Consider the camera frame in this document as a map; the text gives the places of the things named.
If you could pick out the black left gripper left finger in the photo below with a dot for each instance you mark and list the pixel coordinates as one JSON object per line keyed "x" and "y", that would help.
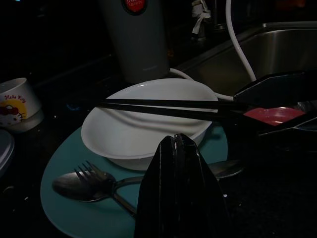
{"x": 158, "y": 198}

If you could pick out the white tag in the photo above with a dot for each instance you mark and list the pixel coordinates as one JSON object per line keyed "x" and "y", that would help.
{"x": 201, "y": 17}

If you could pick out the metal fork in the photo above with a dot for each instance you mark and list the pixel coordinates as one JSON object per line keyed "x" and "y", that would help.
{"x": 123, "y": 202}

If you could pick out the stainless steel sink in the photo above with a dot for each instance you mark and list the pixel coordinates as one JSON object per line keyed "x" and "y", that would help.
{"x": 284, "y": 49}

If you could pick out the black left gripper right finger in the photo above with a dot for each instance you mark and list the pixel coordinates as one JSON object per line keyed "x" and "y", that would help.
{"x": 198, "y": 203}

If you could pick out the black chopstick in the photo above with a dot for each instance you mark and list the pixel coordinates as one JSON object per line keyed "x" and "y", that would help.
{"x": 173, "y": 111}
{"x": 173, "y": 102}

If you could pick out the white bowl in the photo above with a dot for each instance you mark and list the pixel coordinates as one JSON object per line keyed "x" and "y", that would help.
{"x": 123, "y": 138}

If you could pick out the grey cylindrical canister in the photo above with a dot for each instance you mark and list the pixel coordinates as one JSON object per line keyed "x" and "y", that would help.
{"x": 138, "y": 44}

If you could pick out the teal plate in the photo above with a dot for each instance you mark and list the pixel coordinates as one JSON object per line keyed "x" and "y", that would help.
{"x": 99, "y": 215}

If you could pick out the white Hello Kitty mug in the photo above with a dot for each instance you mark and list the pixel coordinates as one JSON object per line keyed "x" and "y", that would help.
{"x": 22, "y": 94}

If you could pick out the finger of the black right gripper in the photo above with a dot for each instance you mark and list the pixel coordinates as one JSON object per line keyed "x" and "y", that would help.
{"x": 292, "y": 134}
{"x": 280, "y": 89}

